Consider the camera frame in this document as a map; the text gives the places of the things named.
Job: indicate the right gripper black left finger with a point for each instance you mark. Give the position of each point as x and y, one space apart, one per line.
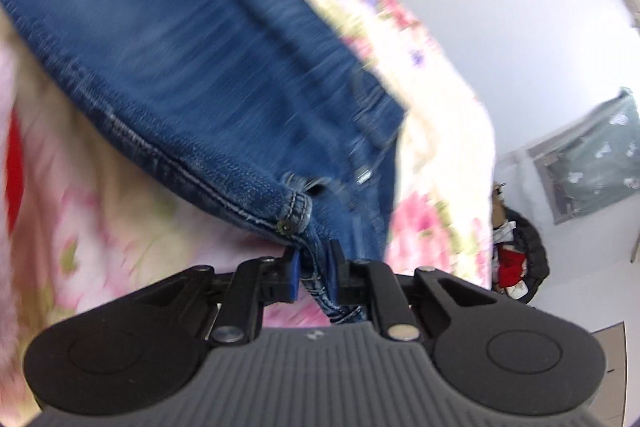
242 296

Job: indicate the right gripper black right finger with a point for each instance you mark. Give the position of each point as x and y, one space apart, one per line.
384 294

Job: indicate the blue denim jeans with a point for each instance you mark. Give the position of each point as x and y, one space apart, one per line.
252 110

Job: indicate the black clothes pile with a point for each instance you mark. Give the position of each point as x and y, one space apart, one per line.
519 261

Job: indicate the floral yellow bed quilt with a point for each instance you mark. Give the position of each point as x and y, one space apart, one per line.
82 225

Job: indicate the green patterned window curtain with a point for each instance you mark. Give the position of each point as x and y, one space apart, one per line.
592 164

